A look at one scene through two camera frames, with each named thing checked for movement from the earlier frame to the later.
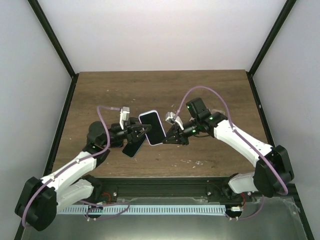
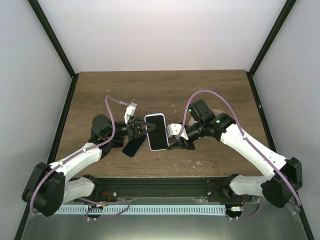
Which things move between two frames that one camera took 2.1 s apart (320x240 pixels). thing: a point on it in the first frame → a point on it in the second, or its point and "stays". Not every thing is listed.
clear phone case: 214,110 stays
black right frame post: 280,21 stays
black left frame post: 43,20 stays
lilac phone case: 154,111 → 157,114
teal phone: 131,147 stays
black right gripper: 182,140 → 181,144
